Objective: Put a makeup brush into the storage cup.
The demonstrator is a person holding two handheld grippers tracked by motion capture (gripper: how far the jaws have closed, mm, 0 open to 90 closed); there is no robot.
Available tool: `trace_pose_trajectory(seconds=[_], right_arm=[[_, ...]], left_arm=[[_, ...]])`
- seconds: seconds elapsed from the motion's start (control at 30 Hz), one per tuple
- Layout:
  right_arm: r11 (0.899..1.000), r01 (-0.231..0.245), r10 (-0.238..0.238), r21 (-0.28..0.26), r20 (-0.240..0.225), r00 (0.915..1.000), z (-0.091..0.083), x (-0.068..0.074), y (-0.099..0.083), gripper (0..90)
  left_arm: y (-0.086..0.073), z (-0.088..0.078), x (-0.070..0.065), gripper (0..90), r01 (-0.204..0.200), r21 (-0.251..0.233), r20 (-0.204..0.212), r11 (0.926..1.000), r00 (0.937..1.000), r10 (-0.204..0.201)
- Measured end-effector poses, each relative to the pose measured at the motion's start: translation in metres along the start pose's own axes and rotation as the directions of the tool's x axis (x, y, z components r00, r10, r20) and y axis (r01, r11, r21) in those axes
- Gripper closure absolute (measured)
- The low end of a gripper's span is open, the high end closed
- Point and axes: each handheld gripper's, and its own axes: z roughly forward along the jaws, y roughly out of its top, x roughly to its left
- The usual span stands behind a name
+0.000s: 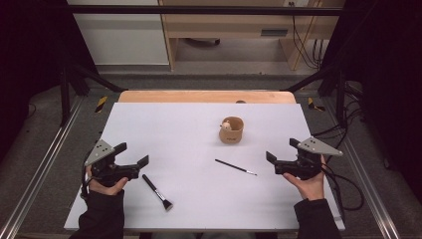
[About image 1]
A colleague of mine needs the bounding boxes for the white cabinet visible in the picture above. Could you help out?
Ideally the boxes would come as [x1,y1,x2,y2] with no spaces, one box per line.
[66,0,170,67]

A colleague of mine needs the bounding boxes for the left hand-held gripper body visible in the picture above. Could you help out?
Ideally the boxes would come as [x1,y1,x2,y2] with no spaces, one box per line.
[85,138,140,187]

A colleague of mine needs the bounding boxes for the black metal stand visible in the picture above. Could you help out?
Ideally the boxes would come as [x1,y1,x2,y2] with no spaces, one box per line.
[282,66,349,127]
[59,63,128,127]

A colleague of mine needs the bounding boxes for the person's left hand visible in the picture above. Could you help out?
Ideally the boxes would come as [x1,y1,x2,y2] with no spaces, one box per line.
[85,164,129,197]

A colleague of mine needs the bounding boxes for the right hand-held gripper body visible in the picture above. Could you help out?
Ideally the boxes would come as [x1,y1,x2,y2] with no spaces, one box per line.
[274,136,343,181]

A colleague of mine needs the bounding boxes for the yellow clamp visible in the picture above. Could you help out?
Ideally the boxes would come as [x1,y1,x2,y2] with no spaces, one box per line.
[95,96,108,114]
[307,97,326,113]

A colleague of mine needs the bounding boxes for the wooden desk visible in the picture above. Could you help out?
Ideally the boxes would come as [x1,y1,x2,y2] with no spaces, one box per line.
[158,0,346,72]

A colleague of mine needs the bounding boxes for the black horizontal frame bar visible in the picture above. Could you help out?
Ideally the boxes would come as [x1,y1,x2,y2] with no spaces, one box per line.
[66,4,344,17]

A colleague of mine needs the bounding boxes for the tan brush holder cup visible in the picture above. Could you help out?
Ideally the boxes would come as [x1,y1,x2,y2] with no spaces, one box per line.
[218,116,245,145]

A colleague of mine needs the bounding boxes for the thin black makeup brush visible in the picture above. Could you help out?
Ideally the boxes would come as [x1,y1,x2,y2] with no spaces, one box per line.
[214,158,258,176]

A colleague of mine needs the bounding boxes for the black floor cable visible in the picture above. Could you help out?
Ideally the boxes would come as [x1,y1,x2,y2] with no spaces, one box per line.
[312,99,365,211]

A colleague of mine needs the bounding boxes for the dark curtain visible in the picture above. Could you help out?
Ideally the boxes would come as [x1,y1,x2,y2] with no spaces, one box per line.
[324,0,422,200]
[0,0,98,160]

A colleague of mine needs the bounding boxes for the white table board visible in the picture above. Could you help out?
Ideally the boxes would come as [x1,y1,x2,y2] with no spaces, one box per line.
[64,102,346,232]

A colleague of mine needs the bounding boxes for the yellow clamp right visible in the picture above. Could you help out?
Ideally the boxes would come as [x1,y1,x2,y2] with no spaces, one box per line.
[307,97,326,113]

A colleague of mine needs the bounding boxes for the black hanging cables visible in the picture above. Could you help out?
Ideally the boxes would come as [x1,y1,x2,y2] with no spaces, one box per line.
[288,1,324,71]

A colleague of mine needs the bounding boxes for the aluminium floor rail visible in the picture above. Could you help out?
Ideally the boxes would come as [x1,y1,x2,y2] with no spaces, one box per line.
[0,96,84,239]
[322,99,401,239]

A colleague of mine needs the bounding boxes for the wooden table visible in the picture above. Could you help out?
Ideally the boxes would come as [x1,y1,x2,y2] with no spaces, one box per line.
[117,90,297,105]

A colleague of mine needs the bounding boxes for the person's right hand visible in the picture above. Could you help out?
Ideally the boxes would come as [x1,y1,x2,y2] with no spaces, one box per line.
[282,154,326,202]

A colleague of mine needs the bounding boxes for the yellow clamp left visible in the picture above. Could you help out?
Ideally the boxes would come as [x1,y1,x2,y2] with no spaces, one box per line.
[95,96,108,114]

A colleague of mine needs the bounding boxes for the right hand-held gripper cable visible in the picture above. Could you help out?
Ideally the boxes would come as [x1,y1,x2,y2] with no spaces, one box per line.
[319,162,346,223]

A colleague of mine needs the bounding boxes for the thick black makeup brush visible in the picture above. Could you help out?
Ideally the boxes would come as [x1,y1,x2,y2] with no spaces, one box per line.
[141,174,174,211]

